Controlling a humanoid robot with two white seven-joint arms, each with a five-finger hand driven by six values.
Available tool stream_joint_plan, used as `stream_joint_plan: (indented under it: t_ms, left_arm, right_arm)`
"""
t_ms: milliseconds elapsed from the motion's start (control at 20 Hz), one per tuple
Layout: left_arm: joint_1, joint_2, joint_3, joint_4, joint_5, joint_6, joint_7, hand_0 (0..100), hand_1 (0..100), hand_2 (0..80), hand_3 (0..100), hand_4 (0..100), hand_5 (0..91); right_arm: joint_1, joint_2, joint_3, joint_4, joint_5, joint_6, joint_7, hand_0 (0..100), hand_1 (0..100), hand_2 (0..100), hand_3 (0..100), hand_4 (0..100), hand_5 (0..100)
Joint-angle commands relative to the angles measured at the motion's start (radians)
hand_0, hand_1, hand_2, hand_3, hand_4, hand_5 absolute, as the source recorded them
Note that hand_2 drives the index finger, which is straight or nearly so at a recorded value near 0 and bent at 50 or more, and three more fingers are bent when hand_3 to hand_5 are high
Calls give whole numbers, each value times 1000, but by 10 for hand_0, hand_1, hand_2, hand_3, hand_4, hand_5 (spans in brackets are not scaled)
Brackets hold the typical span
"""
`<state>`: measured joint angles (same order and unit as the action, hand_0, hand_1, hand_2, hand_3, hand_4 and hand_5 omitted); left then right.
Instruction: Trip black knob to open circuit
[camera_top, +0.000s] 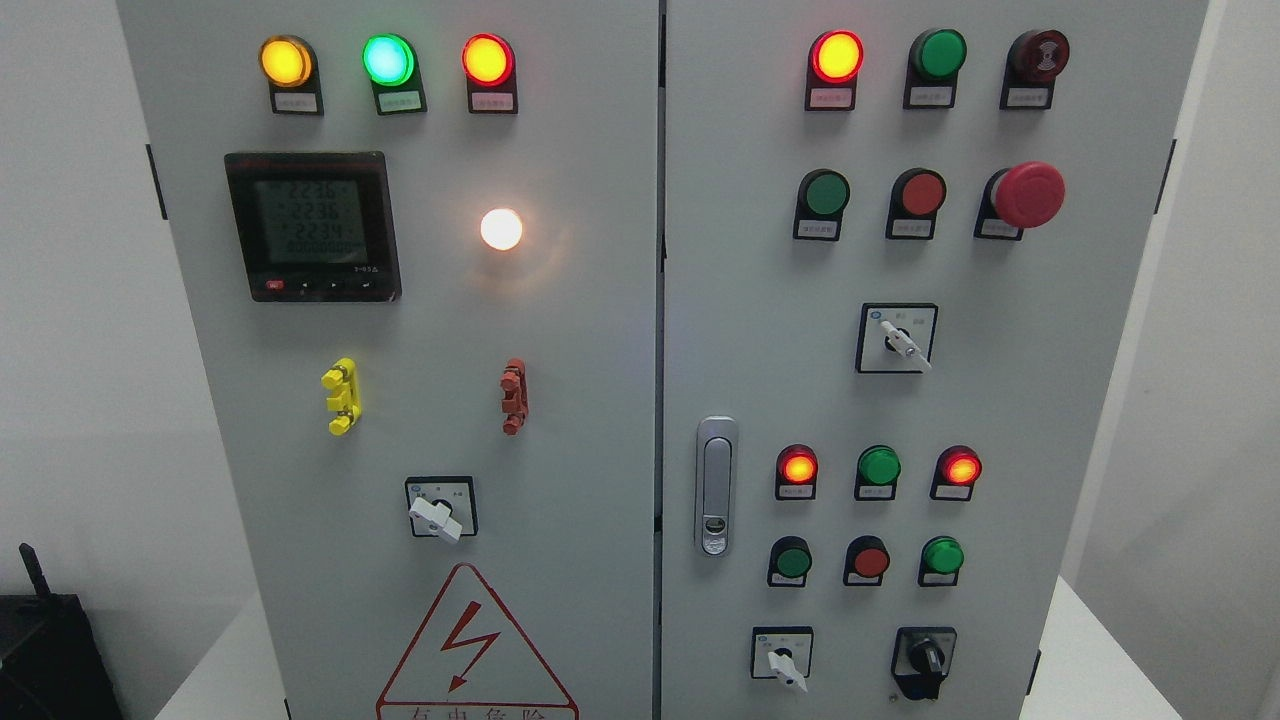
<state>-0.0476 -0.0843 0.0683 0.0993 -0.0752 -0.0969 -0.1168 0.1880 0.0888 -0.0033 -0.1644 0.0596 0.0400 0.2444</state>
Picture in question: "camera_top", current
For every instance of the black knob selector switch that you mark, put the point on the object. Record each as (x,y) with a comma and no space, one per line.
(921,660)

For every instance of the red terminal connector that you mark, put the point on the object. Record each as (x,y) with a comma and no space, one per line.
(515,401)

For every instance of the red lit indicator lower left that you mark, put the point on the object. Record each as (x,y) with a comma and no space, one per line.
(795,473)

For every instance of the red lit indicator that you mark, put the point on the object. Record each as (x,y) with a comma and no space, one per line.
(832,70)
(956,471)
(795,473)

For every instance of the white lit indicator light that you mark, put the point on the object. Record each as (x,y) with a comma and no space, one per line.
(502,229)

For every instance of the green push button upper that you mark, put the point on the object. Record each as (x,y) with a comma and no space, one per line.
(821,199)

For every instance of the green push button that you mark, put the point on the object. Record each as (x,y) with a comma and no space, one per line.
(821,199)
(790,562)
(941,560)

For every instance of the green push button lower left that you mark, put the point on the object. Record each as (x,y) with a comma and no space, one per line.
(790,562)

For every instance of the left grey cabinet door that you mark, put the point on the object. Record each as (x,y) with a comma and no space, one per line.
(566,507)

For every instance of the grey cabinet door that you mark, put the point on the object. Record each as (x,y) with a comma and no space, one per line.
(763,328)
(566,507)

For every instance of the green indicator lower middle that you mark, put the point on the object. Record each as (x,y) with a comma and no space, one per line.
(877,474)

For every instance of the right grey cabinet door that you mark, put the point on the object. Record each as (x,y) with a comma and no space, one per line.
(763,328)

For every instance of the yellow terminal connector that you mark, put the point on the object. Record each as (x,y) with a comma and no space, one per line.
(343,401)

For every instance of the red push button lower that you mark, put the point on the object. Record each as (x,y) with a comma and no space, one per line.
(866,561)

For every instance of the red push button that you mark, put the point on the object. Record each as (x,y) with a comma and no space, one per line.
(915,199)
(866,561)

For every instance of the red push button upper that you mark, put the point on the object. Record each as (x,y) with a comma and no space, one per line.
(915,199)

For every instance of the red lit indicator left door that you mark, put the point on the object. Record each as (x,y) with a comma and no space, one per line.
(490,71)

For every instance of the red lit indicator lower right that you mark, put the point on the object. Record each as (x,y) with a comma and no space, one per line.
(956,471)

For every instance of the red high voltage warning sticker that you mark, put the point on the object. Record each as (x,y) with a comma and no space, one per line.
(470,659)

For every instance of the digital power meter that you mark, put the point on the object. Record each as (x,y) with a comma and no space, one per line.
(315,226)

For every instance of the green push button lower right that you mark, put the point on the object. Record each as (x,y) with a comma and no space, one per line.
(941,560)

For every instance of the red lit indicator top right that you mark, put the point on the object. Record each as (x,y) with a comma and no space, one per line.
(832,70)

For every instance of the green lit indicator light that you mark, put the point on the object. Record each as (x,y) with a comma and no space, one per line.
(394,71)

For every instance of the red emergency stop mushroom button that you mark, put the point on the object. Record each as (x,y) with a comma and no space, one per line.
(1019,198)

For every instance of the green indicator top right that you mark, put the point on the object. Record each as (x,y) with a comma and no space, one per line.
(934,62)

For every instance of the yellow indicator light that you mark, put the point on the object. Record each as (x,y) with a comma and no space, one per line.
(289,65)

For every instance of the black box with antenna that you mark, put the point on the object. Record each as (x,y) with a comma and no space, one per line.
(52,667)

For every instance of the silver door handle lock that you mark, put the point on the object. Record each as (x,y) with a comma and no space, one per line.
(716,446)

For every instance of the white selector switch left door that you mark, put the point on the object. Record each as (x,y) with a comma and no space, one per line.
(442,508)

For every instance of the white selector switch upper right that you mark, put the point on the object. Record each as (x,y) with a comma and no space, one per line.
(896,338)

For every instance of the white selector switch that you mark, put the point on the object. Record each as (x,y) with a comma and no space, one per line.
(782,653)
(896,338)

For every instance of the white selector switch bottom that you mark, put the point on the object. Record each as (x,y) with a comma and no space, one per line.
(782,653)

